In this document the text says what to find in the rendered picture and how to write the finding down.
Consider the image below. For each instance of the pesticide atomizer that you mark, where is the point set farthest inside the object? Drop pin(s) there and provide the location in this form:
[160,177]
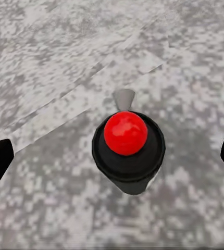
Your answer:
[128,147]

